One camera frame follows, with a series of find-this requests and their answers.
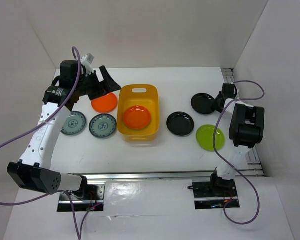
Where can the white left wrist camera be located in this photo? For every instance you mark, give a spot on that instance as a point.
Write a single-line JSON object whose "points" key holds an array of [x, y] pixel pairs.
{"points": [[87, 61]]}

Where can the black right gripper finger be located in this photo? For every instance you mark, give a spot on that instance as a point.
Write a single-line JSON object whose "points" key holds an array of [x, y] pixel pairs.
{"points": [[218, 105], [219, 96]]}

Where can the black plate near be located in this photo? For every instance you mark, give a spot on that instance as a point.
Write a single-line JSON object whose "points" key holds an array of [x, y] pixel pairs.
{"points": [[180, 124]]}

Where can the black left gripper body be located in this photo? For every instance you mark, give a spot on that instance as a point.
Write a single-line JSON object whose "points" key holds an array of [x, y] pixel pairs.
{"points": [[89, 84]]}

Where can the yellow plastic bin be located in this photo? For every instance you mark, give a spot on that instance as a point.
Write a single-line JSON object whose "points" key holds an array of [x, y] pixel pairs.
{"points": [[145, 95]]}

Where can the small blue floral plate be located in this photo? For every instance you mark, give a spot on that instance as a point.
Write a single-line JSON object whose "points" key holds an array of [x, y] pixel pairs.
{"points": [[103, 126]]}

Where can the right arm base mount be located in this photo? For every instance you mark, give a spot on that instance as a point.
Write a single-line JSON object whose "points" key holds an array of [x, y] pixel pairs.
{"points": [[206, 197]]}

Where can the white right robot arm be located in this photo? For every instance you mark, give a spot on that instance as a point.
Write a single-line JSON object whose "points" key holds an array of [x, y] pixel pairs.
{"points": [[214, 179]]}

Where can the front aluminium rail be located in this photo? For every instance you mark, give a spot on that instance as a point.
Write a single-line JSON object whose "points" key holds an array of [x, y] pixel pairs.
{"points": [[180, 175]]}

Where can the large blue floral plate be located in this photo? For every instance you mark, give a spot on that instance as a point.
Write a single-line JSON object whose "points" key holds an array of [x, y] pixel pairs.
{"points": [[75, 124]]}

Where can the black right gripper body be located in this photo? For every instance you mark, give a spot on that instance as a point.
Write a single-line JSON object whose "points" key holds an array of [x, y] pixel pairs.
{"points": [[220, 95]]}

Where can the orange plate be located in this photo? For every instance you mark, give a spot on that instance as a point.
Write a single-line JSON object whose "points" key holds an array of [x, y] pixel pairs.
{"points": [[105, 104], [137, 117]]}

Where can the black plate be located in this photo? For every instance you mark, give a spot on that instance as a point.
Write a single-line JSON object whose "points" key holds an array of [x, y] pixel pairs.
{"points": [[180, 124], [202, 103]]}

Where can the black plate far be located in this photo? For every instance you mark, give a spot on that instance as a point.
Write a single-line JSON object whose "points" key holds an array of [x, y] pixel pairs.
{"points": [[202, 103]]}

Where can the green plate near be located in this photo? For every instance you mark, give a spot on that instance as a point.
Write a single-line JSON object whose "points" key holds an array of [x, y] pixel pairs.
{"points": [[204, 137]]}

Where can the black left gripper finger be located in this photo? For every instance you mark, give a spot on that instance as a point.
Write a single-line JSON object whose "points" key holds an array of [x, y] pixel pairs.
{"points": [[96, 92], [108, 84]]}

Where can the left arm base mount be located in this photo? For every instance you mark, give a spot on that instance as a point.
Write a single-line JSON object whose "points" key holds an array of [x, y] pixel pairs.
{"points": [[93, 198]]}

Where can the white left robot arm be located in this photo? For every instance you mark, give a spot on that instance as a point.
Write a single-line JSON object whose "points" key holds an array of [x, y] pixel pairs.
{"points": [[33, 170]]}

